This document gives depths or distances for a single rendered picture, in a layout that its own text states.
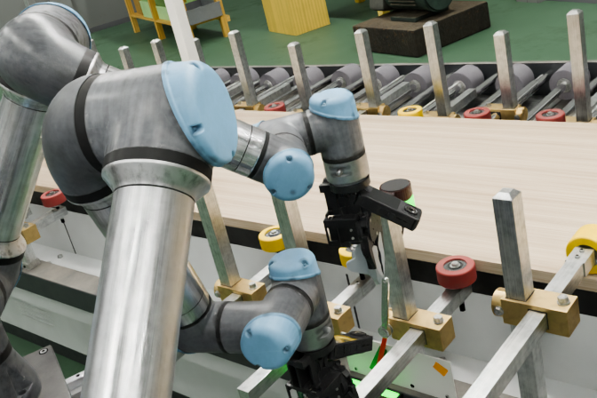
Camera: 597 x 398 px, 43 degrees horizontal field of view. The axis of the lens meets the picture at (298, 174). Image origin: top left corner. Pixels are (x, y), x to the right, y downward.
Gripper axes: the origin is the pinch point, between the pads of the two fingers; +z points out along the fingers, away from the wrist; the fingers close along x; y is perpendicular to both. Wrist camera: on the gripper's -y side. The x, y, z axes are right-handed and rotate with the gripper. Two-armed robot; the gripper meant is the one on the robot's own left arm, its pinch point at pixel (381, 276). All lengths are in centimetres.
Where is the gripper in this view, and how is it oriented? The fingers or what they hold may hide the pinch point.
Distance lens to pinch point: 138.5
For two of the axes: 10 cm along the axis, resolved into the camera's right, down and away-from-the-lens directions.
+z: 2.2, 9.0, 3.8
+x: -3.2, 4.3, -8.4
